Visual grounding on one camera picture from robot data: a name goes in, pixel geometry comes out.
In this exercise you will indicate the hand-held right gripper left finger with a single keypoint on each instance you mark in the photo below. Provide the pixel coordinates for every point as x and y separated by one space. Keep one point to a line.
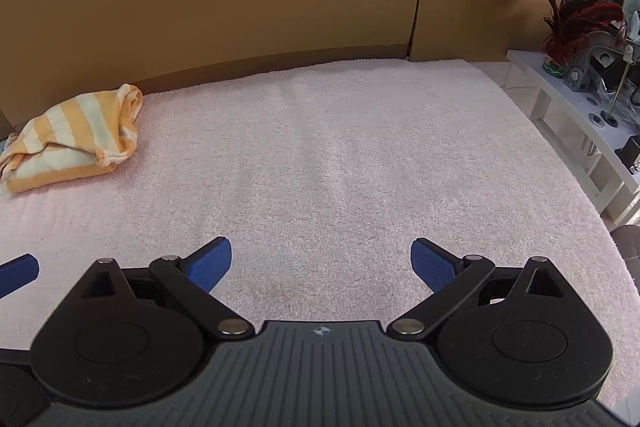
207 262

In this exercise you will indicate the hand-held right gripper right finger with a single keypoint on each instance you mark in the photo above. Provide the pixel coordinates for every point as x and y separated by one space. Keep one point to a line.
435 264

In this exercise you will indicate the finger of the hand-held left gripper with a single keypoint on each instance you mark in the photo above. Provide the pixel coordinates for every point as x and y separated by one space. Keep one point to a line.
17 272
12 356

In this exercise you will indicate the orange white striped shirt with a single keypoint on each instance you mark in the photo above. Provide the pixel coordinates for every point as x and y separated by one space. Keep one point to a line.
75 127

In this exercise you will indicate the pink terry blanket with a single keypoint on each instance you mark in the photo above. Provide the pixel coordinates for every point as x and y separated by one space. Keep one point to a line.
350 157

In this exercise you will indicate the small black box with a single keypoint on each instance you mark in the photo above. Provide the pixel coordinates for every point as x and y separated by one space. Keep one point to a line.
629 154

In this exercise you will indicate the grey metal machine part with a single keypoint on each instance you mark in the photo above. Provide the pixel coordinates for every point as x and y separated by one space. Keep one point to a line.
585 67

